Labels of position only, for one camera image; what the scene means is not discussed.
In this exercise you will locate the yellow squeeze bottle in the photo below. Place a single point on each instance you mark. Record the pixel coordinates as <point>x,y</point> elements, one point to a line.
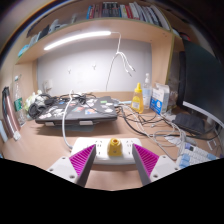
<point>137,101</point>

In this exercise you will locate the black pouch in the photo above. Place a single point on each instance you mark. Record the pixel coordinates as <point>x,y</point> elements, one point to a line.
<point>189,122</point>

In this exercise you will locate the clear pump bottle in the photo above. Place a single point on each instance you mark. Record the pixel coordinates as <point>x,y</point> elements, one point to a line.
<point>147,93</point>

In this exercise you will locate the black laptop with stickers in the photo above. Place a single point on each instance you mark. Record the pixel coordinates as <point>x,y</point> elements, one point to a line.
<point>80,111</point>

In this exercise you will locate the clear green-labelled water bottle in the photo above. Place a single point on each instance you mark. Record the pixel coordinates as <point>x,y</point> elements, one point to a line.
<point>19,103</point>

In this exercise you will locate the black headphones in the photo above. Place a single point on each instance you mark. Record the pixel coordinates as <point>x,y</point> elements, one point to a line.
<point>34,110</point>

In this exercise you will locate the white power strip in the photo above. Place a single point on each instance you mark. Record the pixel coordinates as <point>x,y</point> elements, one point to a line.
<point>101,146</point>

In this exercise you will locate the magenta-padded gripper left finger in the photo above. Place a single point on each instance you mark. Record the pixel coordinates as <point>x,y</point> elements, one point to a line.
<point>81,160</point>

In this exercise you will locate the white light bar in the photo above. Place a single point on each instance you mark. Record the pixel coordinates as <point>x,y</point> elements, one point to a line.
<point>76,37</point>

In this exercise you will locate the wooden shelf unit with books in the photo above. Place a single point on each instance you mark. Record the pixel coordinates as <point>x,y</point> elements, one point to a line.
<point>133,28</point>

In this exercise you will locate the dark red flask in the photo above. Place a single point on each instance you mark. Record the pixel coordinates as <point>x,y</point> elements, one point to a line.
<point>10,116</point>

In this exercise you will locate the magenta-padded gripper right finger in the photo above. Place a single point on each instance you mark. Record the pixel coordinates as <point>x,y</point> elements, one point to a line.
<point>146,159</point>

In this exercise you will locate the yellow charger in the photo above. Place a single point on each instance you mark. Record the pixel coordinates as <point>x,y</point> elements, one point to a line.
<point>114,149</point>

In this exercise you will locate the black monitor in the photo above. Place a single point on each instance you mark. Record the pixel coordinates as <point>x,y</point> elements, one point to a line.
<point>203,83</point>

